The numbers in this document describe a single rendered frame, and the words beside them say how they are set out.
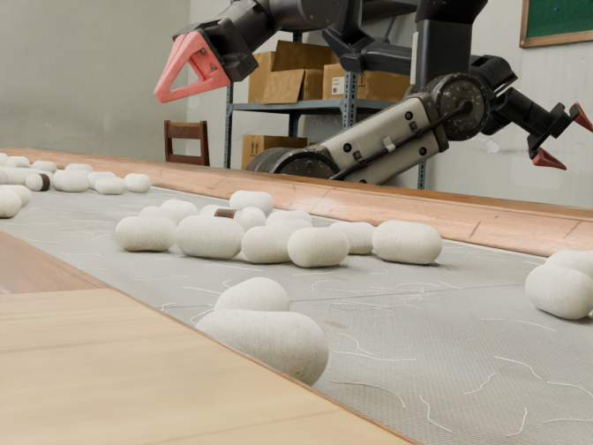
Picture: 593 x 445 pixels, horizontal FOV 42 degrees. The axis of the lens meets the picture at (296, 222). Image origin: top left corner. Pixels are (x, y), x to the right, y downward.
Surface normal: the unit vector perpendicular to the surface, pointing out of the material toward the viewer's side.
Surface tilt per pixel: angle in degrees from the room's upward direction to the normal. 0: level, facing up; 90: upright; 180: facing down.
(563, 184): 90
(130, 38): 90
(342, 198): 45
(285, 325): 37
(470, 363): 0
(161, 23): 90
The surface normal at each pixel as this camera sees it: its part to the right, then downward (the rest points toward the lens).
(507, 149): -0.85, 0.00
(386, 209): -0.55, -0.69
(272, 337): 0.00, -0.49
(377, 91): 0.50, 0.11
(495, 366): 0.05, -0.99
